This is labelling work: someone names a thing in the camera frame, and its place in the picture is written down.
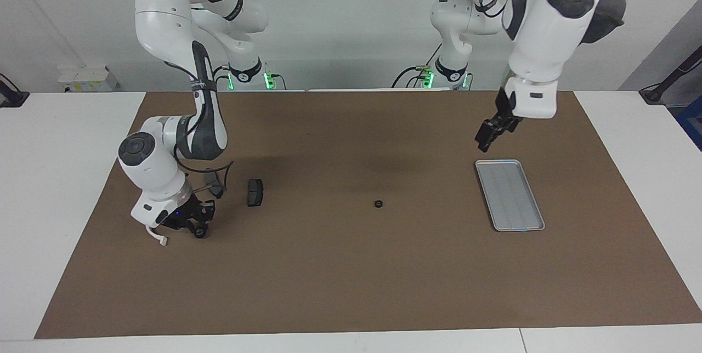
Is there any silver metal tray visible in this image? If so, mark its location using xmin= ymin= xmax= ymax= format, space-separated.
xmin=475 ymin=160 xmax=546 ymax=232

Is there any dark curved brake pad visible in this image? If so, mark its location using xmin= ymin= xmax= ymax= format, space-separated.
xmin=204 ymin=171 xmax=224 ymax=199

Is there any dark rectangular brake pad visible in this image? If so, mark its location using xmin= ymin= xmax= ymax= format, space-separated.
xmin=247 ymin=179 xmax=265 ymax=207

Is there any brown table mat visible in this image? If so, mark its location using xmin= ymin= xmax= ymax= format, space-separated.
xmin=34 ymin=90 xmax=702 ymax=339

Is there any black stand with pole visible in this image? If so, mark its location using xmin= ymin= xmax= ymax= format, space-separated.
xmin=639 ymin=46 xmax=702 ymax=105

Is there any white cardboard box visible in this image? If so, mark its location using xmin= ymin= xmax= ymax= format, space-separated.
xmin=58 ymin=65 xmax=119 ymax=93

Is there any blue crate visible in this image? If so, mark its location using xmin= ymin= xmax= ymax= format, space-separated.
xmin=676 ymin=95 xmax=702 ymax=151

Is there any black table clamp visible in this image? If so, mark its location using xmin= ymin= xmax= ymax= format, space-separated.
xmin=0 ymin=73 xmax=30 ymax=108

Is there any white curved plastic bracket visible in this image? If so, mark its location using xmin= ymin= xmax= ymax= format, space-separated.
xmin=145 ymin=225 xmax=168 ymax=247

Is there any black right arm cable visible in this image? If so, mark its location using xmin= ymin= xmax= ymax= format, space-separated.
xmin=163 ymin=61 xmax=235 ymax=201

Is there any black base cable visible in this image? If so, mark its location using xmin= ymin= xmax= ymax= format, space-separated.
xmin=392 ymin=41 xmax=443 ymax=89
xmin=208 ymin=65 xmax=231 ymax=92

